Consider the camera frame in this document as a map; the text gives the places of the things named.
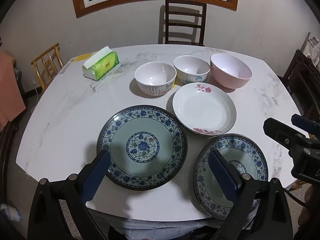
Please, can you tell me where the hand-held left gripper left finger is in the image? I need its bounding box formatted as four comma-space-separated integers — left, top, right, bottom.
28, 149, 112, 240

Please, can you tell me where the person's grey clothing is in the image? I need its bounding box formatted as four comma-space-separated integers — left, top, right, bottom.
107, 217, 258, 240

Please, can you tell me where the white bowl with blue print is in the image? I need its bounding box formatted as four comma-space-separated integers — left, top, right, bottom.
173, 55, 211, 84

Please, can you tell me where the pink bowl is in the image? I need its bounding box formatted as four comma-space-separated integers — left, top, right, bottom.
210, 53, 252, 90

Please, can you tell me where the person's right forearm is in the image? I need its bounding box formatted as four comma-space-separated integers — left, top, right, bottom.
294, 184, 320, 240

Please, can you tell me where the bamboo chair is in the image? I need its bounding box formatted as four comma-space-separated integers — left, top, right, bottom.
31, 43, 65, 93

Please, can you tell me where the dark wooden slatted chair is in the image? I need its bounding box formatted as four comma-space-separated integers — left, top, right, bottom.
164, 0, 207, 47

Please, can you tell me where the green tissue pack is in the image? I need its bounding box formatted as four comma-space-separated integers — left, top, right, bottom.
82, 46, 120, 81

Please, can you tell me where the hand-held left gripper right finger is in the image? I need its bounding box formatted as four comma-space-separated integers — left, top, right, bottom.
208, 149, 293, 240

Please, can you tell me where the blue floral ceramic plate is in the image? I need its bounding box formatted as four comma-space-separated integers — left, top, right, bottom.
97, 104, 188, 191
193, 133, 269, 221

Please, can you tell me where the newspaper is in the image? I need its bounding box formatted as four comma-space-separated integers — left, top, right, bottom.
301, 32, 320, 68

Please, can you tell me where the white plate with pink flowers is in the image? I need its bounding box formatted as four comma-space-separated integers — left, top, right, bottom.
172, 82, 237, 136

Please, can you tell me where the dark wooden side chair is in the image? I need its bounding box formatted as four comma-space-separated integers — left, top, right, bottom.
284, 49, 320, 120

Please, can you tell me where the white crumpled cloth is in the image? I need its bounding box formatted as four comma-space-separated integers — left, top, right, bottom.
0, 203, 21, 222

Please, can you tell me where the black cable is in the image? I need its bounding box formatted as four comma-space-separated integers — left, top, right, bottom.
282, 187, 308, 208

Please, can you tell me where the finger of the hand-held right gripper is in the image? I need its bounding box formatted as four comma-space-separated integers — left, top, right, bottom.
291, 114, 320, 133
263, 117, 310, 153

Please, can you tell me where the pink cloth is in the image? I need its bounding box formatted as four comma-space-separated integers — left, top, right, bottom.
0, 51, 27, 130

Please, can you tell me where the white ribbed bowl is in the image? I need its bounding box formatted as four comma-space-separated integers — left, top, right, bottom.
134, 62, 177, 98

